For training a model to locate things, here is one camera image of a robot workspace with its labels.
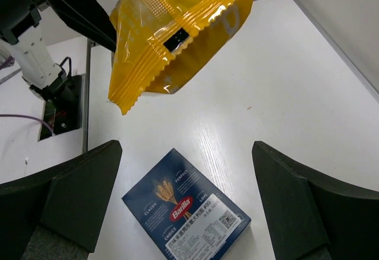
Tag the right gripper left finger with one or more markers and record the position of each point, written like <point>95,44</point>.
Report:
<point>58,213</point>

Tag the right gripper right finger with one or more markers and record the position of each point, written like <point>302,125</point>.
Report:
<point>311,215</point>

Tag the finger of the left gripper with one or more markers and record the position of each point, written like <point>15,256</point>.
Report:
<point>88,18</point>

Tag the yellow spaghetti bag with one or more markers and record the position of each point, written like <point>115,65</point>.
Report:
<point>162,44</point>

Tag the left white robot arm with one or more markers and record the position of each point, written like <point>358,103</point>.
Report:
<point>21,36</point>

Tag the blue Barilla pasta box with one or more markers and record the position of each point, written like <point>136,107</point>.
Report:
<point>183,212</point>

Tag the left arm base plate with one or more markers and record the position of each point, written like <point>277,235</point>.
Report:
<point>63,121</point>

